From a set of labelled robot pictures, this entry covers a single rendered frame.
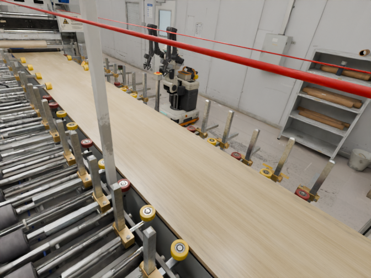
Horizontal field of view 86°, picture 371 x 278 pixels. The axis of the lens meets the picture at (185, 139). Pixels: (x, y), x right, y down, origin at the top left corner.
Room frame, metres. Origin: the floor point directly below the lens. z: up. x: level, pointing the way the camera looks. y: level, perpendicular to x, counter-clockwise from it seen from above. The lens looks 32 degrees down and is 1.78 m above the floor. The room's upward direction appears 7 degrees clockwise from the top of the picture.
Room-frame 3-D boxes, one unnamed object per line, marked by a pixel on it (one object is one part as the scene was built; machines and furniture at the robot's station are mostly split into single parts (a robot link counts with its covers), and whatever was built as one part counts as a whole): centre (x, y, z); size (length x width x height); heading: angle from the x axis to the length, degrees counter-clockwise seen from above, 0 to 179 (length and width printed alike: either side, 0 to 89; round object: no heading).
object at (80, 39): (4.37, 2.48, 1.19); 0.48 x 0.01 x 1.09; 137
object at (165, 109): (3.50, 0.23, 0.16); 0.67 x 0.64 x 0.25; 137
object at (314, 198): (1.01, -0.88, 0.83); 0.14 x 0.06 x 0.05; 47
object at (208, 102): (1.67, -0.16, 0.93); 0.04 x 0.04 x 0.48; 47
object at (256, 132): (1.33, -0.53, 0.87); 0.04 x 0.04 x 0.48; 47
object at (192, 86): (3.56, 0.16, 0.59); 0.55 x 0.34 x 0.83; 47
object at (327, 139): (3.08, -2.18, 0.78); 0.90 x 0.45 x 1.55; 47
